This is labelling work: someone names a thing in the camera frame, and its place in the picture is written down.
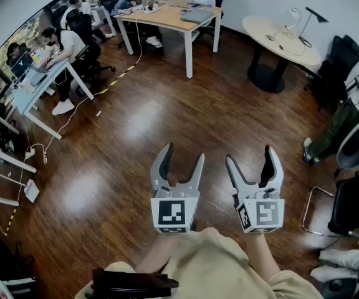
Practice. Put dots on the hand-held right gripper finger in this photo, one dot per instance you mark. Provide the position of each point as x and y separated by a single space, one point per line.
276 173
237 176

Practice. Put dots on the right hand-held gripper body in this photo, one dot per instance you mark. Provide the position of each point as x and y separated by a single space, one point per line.
265 212

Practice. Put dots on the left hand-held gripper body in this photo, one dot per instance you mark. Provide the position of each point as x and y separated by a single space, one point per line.
174 212

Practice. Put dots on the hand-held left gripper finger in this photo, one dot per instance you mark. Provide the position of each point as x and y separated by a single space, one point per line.
156 173
196 176

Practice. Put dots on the person's left forearm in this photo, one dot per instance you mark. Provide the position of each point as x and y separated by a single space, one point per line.
157 251

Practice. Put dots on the person's right forearm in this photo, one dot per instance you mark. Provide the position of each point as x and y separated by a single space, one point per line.
262 254

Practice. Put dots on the person's beige shirt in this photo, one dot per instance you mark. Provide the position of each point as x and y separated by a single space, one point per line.
210 260

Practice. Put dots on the black chest-mounted device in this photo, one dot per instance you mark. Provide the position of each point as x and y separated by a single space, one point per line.
129 283

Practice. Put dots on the grey shell chair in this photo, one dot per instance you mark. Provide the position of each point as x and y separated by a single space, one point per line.
357 148

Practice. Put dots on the yellow black hazard tape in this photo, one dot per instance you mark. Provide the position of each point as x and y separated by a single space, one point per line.
117 79
11 220

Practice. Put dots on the white power strip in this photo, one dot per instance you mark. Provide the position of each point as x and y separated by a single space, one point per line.
30 153

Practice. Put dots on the round beige table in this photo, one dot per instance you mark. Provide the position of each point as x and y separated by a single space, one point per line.
260 30

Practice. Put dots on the light blue desk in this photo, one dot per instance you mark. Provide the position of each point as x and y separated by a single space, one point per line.
26 96

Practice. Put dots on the grey laptop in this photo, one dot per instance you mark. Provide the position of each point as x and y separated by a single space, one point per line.
37 75

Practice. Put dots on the wooden desk with white legs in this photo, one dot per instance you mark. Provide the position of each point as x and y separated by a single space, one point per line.
167 19

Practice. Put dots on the grey laptop sleeve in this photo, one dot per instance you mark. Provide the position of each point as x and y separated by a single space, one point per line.
196 16

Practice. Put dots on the black desk lamp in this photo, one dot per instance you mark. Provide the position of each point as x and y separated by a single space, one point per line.
318 16

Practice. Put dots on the dark laptop with lid logo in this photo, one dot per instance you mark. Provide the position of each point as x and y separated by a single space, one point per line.
22 64

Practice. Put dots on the dark framed window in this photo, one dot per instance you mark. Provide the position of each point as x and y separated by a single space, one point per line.
31 30

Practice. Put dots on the black chair with chrome frame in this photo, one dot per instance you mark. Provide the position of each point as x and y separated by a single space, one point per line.
354 201

